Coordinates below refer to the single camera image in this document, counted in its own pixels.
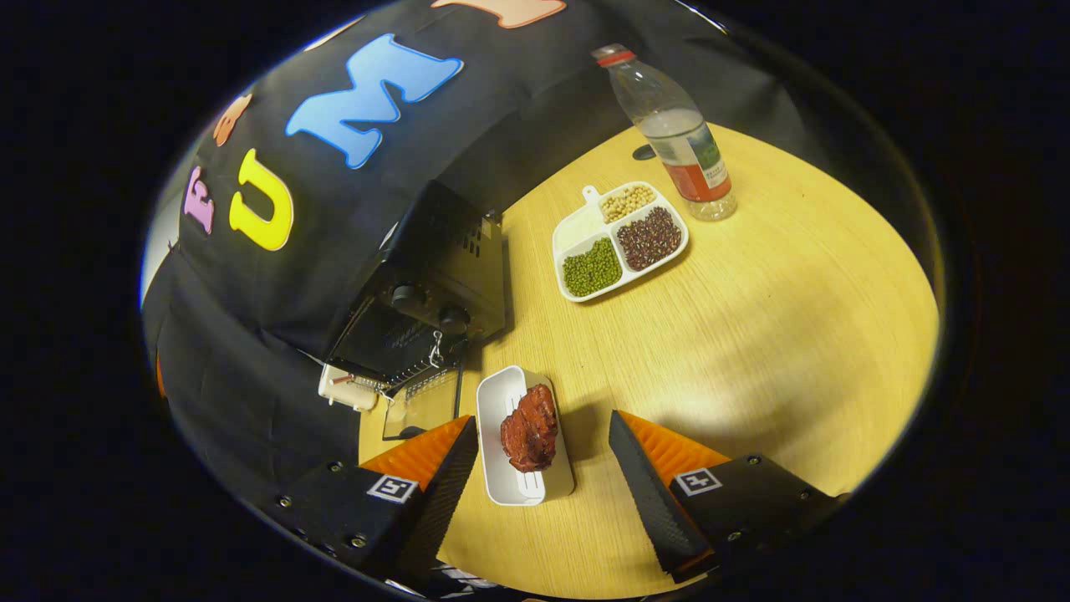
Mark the white rectangular dish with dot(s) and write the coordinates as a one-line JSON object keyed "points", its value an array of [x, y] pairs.
{"points": [[501, 401]]}

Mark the white toaster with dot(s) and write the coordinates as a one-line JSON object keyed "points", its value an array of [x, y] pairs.
{"points": [[347, 391]]}

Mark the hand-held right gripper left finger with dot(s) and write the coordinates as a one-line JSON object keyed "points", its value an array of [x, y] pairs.
{"points": [[439, 502]]}

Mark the black backdrop cloth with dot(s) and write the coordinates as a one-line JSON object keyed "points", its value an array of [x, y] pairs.
{"points": [[351, 242]]}

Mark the red meat piece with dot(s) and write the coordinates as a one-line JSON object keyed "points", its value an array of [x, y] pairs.
{"points": [[529, 431]]}

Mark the white divided bean tray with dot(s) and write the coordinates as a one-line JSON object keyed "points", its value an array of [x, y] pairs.
{"points": [[623, 242]]}

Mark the black electric oven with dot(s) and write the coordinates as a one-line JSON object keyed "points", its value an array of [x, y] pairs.
{"points": [[451, 259]]}

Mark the clear plastic water bottle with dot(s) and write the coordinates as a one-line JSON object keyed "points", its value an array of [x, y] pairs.
{"points": [[681, 142]]}

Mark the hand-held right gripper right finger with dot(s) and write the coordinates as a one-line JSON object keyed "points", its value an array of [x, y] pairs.
{"points": [[656, 510]]}

